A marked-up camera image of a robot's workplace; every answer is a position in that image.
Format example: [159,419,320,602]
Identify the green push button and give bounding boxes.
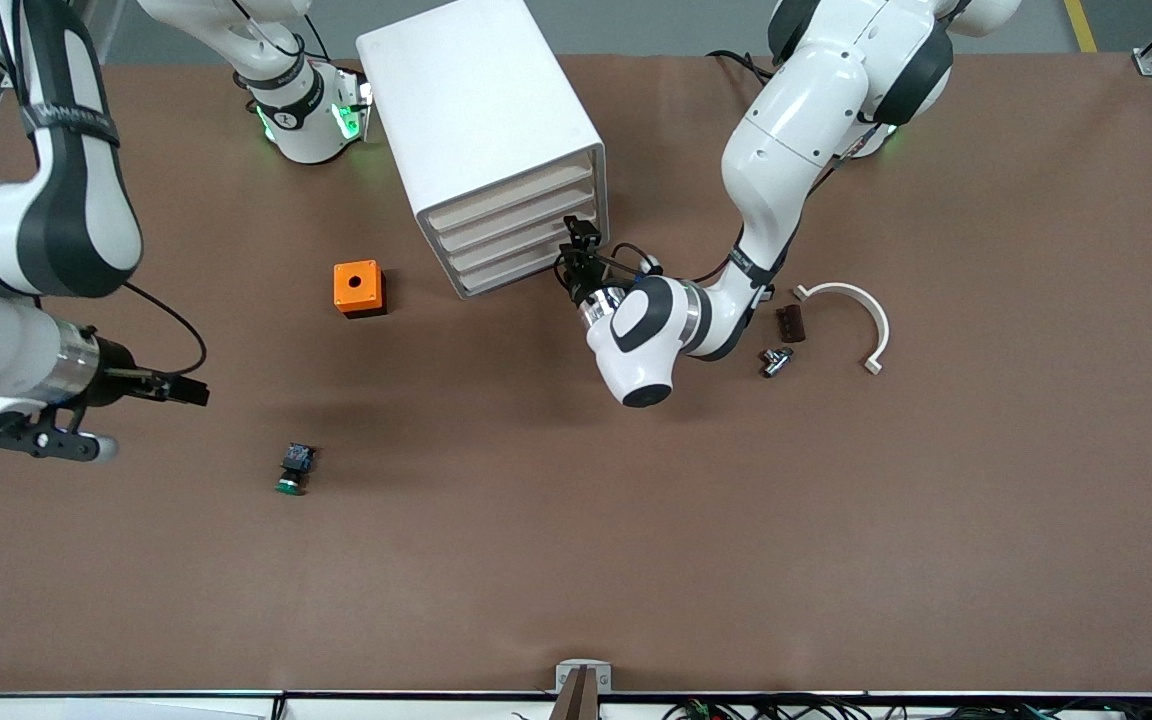
[274,442,320,497]

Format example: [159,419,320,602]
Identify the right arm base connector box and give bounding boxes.
[334,63,375,142]

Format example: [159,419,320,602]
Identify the brown table mat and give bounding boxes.
[0,52,1152,696]

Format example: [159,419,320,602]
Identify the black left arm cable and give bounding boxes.
[576,242,772,293]

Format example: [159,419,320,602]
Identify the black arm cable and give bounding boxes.
[576,242,772,293]
[0,0,208,379]

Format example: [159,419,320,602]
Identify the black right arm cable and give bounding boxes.
[0,0,208,379]

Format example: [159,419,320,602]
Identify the orange button enclosure box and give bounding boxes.
[333,260,389,320]

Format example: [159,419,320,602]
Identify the black left base cable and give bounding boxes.
[706,48,777,89]

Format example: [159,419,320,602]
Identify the white half-ring clamp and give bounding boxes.
[792,282,891,377]

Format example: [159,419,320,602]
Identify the white table edge rail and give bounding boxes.
[0,690,1152,720]

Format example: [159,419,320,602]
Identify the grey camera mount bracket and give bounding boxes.
[554,659,614,695]

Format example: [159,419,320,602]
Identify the black cable bundle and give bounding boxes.
[511,695,1152,720]

